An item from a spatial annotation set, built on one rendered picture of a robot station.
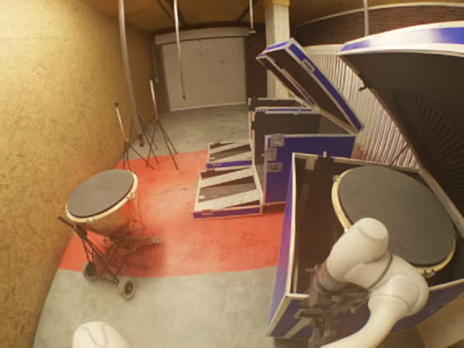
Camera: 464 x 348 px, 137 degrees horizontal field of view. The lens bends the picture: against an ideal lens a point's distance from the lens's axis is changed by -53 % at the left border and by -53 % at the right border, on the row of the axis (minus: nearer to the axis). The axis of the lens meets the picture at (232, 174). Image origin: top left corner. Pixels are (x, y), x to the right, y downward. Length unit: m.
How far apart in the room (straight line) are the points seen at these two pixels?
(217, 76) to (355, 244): 7.30
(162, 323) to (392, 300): 1.56
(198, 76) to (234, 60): 1.42
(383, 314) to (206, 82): 7.46
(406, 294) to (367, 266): 0.12
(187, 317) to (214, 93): 7.03
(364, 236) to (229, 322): 1.36
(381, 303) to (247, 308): 1.31
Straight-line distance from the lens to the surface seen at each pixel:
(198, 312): 1.68
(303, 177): 1.51
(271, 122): 2.61
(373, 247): 0.42
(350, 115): 1.99
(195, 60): 7.47
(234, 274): 1.78
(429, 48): 0.51
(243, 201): 2.21
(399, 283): 0.47
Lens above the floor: 1.57
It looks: 32 degrees down
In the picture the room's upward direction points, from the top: 4 degrees counter-clockwise
